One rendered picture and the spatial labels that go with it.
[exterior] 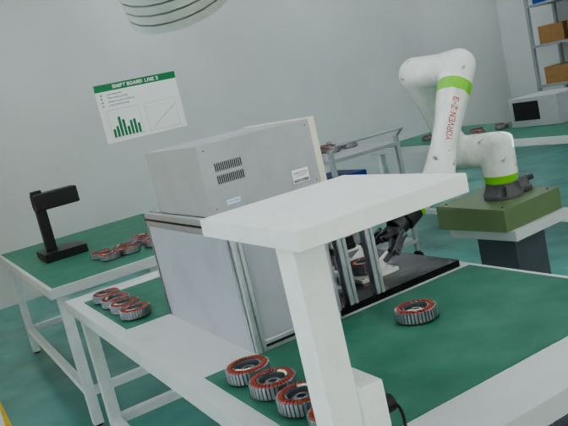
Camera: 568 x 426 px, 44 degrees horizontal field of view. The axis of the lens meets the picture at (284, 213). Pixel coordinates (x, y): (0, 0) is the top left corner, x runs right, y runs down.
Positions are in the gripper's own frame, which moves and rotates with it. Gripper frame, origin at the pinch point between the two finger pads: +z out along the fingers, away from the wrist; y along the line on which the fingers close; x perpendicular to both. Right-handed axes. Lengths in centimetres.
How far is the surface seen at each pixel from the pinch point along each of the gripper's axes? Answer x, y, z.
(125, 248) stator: -12, -184, 25
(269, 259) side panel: -37, 21, 29
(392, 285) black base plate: 0.8, 18.1, 5.3
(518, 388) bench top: -11, 91, 30
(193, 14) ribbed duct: -104, 93, 35
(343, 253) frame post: -20.2, 19.7, 11.4
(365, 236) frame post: -18.5, 20.3, 3.0
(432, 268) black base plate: 8.9, 17.8, -9.0
